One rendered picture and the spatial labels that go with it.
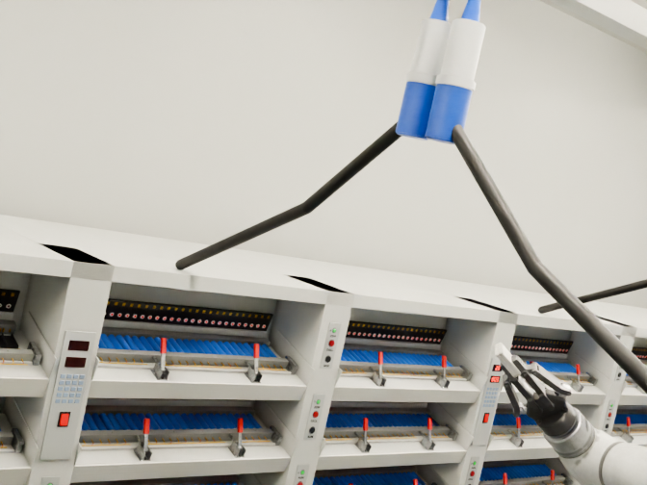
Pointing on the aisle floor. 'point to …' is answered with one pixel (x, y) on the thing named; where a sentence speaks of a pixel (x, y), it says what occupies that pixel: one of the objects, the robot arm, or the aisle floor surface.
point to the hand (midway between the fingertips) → (507, 360)
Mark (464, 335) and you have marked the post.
